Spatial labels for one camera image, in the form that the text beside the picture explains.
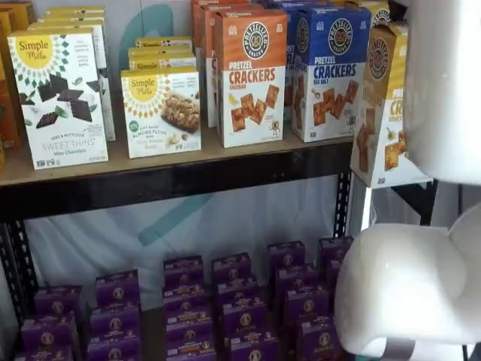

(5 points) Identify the purple snack box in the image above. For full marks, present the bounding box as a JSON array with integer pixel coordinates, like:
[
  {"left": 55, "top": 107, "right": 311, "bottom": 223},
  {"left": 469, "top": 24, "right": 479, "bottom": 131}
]
[
  {"left": 165, "top": 324, "right": 216, "bottom": 345},
  {"left": 274, "top": 264, "right": 321, "bottom": 293},
  {"left": 318, "top": 235, "right": 355, "bottom": 265},
  {"left": 35, "top": 284, "right": 84, "bottom": 321},
  {"left": 164, "top": 304, "right": 213, "bottom": 329},
  {"left": 228, "top": 330, "right": 281, "bottom": 361},
  {"left": 14, "top": 344, "right": 75, "bottom": 361},
  {"left": 267, "top": 241, "right": 307, "bottom": 270},
  {"left": 210, "top": 252, "right": 253, "bottom": 284},
  {"left": 20, "top": 311, "right": 79, "bottom": 355},
  {"left": 162, "top": 283, "right": 207, "bottom": 309},
  {"left": 166, "top": 339, "right": 218, "bottom": 361},
  {"left": 216, "top": 277, "right": 261, "bottom": 306},
  {"left": 86, "top": 333, "right": 143, "bottom": 361},
  {"left": 162, "top": 256, "right": 205, "bottom": 287},
  {"left": 296, "top": 315, "right": 343, "bottom": 361},
  {"left": 94, "top": 268, "right": 141, "bottom": 310},
  {"left": 283, "top": 287, "right": 331, "bottom": 321},
  {"left": 89, "top": 302, "right": 142, "bottom": 340},
  {"left": 325, "top": 258, "right": 346, "bottom": 290},
  {"left": 221, "top": 300, "right": 269, "bottom": 336}
]

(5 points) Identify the white backdrop sheet teal logo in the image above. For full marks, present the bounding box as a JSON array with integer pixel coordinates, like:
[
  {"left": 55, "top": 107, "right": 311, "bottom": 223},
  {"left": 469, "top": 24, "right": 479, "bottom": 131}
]
[{"left": 22, "top": 0, "right": 425, "bottom": 290}]

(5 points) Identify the orange white pretzel crackers box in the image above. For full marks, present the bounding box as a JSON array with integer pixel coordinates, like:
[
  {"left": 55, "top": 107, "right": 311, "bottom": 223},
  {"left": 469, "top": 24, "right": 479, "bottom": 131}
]
[
  {"left": 201, "top": 4, "right": 264, "bottom": 129},
  {"left": 214, "top": 8, "right": 289, "bottom": 149},
  {"left": 190, "top": 0, "right": 260, "bottom": 114}
]

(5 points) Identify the Simple Mills almond bar box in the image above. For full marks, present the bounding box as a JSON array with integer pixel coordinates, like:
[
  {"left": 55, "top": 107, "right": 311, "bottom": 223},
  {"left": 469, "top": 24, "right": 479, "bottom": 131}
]
[
  {"left": 135, "top": 35, "right": 195, "bottom": 52},
  {"left": 119, "top": 65, "right": 202, "bottom": 160},
  {"left": 127, "top": 46, "right": 198, "bottom": 73}
]

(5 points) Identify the plain orange box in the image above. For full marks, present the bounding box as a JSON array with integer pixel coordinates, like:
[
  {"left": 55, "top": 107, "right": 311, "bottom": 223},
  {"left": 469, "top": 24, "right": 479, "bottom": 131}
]
[
  {"left": 6, "top": 1, "right": 37, "bottom": 33},
  {"left": 0, "top": 56, "right": 7, "bottom": 172},
  {"left": 0, "top": 10, "right": 26, "bottom": 150}
]

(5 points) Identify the blue white pretzel crackers box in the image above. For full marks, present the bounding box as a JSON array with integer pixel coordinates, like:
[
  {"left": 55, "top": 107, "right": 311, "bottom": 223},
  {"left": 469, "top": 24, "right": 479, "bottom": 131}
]
[
  {"left": 283, "top": 2, "right": 313, "bottom": 122},
  {"left": 291, "top": 6, "right": 374, "bottom": 144},
  {"left": 258, "top": 0, "right": 339, "bottom": 11}
]

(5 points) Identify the Simple Mills Sweet Thins box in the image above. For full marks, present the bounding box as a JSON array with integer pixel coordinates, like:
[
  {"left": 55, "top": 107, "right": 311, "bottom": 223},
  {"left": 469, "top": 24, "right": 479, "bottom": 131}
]
[
  {"left": 35, "top": 14, "right": 107, "bottom": 28},
  {"left": 6, "top": 26, "right": 110, "bottom": 171},
  {"left": 41, "top": 9, "right": 106, "bottom": 20},
  {"left": 26, "top": 20, "right": 117, "bottom": 143}
]

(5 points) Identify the wooden shelf board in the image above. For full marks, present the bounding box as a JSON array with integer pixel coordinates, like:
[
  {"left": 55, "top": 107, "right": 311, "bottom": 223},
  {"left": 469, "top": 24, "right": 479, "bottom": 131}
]
[{"left": 0, "top": 129, "right": 355, "bottom": 187}]

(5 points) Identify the black metal shelf frame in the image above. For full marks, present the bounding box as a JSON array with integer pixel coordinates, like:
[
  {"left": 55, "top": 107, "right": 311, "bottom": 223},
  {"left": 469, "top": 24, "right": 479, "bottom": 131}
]
[{"left": 0, "top": 138, "right": 440, "bottom": 361}]

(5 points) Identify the yellow white pretzel crackers box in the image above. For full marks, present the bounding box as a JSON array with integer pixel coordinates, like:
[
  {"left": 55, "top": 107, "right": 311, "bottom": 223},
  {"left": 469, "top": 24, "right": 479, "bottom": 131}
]
[
  {"left": 349, "top": 20, "right": 435, "bottom": 190},
  {"left": 344, "top": 0, "right": 392, "bottom": 30}
]

